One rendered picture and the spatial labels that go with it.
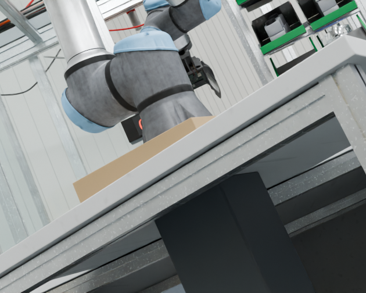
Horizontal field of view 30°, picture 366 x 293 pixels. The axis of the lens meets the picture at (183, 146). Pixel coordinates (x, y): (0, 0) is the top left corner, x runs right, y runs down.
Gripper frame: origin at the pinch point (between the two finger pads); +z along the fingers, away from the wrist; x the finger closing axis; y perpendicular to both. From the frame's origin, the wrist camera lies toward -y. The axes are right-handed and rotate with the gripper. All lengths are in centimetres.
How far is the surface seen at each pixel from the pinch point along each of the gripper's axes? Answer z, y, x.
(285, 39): -8.7, 4.0, 26.9
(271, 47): -8.0, 3.5, 22.7
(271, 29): -11.7, 0.7, 24.8
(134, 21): 25, -136, -13
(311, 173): 5.5, 42.4, 15.4
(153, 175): -44, 87, -12
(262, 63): -0.5, -4.5, 19.8
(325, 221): 134, -76, 29
